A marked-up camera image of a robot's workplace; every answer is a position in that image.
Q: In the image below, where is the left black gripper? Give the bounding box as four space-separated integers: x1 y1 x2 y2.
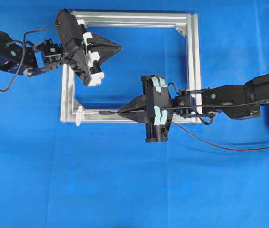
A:
77 20 122 87

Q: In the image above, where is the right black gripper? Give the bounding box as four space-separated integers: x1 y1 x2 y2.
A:
119 75 173 143

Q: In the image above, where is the black wire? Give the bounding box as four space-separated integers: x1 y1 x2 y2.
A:
98 108 269 152

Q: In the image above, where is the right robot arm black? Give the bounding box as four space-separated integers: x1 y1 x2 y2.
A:
117 74 269 143

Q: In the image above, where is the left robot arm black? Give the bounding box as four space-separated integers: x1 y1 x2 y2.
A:
0 21 122 87

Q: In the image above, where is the white plastic clip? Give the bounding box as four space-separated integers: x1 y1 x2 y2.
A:
75 106 85 126

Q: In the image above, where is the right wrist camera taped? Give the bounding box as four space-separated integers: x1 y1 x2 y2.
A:
151 76 170 126

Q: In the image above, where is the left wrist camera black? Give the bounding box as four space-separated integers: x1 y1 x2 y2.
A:
56 9 91 86

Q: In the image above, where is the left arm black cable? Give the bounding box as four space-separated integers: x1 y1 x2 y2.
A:
0 22 61 93

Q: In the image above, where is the aluminium extrusion frame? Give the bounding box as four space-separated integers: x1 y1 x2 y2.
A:
60 10 201 123

